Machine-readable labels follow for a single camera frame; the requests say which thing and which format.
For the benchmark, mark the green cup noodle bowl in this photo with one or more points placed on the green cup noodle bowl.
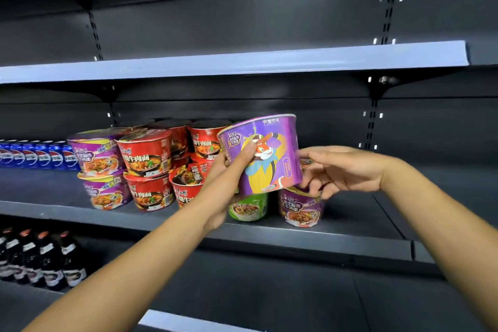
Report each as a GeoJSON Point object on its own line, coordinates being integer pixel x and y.
{"type": "Point", "coordinates": [249, 209]}

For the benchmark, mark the row of blue soda cans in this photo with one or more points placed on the row of blue soda cans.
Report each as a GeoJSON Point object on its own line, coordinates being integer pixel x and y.
{"type": "Point", "coordinates": [39, 154]}

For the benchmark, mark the person's right hand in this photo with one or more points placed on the person's right hand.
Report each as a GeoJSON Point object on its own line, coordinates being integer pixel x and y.
{"type": "Point", "coordinates": [350, 168]}

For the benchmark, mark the person's left hand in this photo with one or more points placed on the person's left hand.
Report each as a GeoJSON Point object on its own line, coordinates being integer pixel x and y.
{"type": "Point", "coordinates": [221, 195]}

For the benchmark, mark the row of dark glass bottles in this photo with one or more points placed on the row of dark glass bottles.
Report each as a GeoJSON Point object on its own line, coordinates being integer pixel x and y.
{"type": "Point", "coordinates": [43, 261]}

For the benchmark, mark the person's right forearm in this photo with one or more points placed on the person's right forearm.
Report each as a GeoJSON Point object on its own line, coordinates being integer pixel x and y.
{"type": "Point", "coordinates": [447, 226]}

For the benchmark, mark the person's left forearm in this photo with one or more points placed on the person's left forearm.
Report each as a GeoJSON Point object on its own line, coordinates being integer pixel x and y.
{"type": "Point", "coordinates": [124, 273]}

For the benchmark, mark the dark metal store shelving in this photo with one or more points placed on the dark metal store shelving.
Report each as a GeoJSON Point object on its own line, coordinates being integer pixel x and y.
{"type": "Point", "coordinates": [311, 79]}

